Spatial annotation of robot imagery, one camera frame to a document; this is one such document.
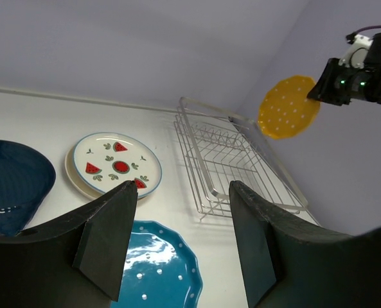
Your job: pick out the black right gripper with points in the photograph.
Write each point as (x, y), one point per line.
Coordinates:
(339, 84)

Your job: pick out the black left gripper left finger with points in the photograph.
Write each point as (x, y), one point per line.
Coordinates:
(74, 260)

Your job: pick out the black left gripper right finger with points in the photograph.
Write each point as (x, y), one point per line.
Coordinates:
(289, 262)

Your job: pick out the yellow polka dot plate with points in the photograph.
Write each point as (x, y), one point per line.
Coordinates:
(285, 110)

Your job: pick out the blue polka dot plate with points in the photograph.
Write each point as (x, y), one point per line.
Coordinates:
(160, 270)

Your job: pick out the cream pink branch plate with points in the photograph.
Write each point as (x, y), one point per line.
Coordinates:
(75, 179)

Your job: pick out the dark blue leaf-shaped plate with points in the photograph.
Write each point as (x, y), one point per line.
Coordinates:
(26, 178)

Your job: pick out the white watermelon pattern plate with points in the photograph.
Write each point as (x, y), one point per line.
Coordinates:
(104, 160)

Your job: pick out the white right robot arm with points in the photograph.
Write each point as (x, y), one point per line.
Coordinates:
(372, 65)

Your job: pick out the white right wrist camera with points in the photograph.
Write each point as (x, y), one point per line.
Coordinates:
(356, 54)

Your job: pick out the metal wire dish rack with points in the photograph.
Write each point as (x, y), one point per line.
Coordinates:
(219, 146)

